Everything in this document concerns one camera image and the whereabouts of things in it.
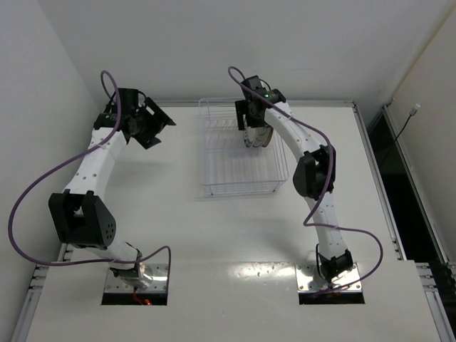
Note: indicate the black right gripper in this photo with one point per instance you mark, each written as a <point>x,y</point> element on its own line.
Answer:
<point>241,110</point>

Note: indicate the white plate black rim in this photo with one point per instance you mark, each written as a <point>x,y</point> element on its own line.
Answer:
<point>260,134</point>

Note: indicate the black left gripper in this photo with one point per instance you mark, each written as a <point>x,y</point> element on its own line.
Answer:
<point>153,122</point>

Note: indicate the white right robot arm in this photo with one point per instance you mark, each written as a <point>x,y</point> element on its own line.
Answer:
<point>313,180</point>

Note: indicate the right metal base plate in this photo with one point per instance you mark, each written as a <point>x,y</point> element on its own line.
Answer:
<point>309,281</point>

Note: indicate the orange sunburst plate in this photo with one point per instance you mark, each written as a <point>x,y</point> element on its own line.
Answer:
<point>269,133</point>

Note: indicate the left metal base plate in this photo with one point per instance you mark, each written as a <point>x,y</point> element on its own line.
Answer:
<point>153,280</point>

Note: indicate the white plate green rim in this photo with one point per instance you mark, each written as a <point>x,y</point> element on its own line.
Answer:
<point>252,137</point>

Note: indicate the clear wire dish rack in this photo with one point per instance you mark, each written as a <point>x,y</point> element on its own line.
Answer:
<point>229,168</point>

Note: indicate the metal base plate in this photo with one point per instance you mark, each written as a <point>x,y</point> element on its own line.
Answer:
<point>309,281</point>
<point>153,280</point>

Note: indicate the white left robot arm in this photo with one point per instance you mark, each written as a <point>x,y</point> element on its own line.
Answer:
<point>79,213</point>

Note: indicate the black cable white connector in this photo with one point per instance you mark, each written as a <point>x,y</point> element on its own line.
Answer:
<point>411,114</point>

